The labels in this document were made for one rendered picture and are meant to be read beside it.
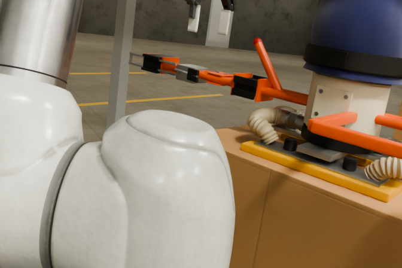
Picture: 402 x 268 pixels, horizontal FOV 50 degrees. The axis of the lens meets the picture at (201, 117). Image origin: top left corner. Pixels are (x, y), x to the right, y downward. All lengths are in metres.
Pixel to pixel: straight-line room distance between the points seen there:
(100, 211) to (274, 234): 0.59
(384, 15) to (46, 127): 0.68
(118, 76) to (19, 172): 3.69
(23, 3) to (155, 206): 0.27
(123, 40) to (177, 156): 3.70
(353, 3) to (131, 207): 0.66
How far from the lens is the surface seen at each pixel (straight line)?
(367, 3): 0.94
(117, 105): 4.20
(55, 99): 0.51
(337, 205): 0.88
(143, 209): 0.42
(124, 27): 4.10
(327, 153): 0.95
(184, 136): 0.43
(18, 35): 0.53
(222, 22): 1.28
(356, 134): 0.76
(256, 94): 1.10
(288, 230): 0.95
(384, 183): 0.94
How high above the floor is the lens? 1.24
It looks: 13 degrees down
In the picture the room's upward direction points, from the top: 8 degrees clockwise
